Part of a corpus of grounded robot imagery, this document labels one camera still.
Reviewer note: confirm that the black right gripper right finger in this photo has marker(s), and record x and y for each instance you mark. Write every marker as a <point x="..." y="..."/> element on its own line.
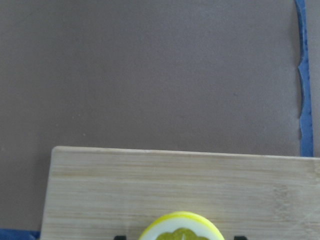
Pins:
<point x="240" y="237"/>

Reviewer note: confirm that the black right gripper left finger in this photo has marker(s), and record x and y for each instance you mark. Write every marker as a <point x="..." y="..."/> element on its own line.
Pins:
<point x="119" y="237"/>

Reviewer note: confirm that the yellow lemon half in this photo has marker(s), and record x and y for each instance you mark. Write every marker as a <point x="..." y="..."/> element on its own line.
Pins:
<point x="181" y="225"/>

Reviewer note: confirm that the bamboo cutting board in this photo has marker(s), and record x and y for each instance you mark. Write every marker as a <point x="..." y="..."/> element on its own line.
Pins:
<point x="98" y="193"/>

